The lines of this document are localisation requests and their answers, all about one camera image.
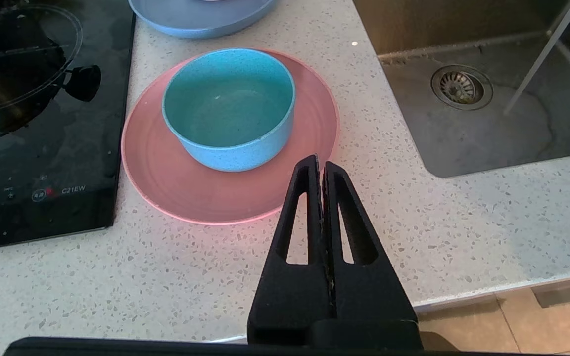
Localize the round metal sink strainer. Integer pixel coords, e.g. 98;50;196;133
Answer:
431;65;494;110

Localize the teal bowl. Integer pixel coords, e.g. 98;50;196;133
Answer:
161;48;296;173

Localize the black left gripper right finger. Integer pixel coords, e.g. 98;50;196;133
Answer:
322;161;419;325

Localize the black induction cooktop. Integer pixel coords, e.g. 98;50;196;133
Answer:
0;0;136;253

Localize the blue grey plate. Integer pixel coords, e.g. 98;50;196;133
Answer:
128;0;278;39

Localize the pink plate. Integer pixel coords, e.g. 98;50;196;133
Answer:
121;48;341;226

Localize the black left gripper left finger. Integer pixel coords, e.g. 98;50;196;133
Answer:
248;154;336;327

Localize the stainless steel sink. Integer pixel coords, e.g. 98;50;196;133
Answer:
353;0;570;178

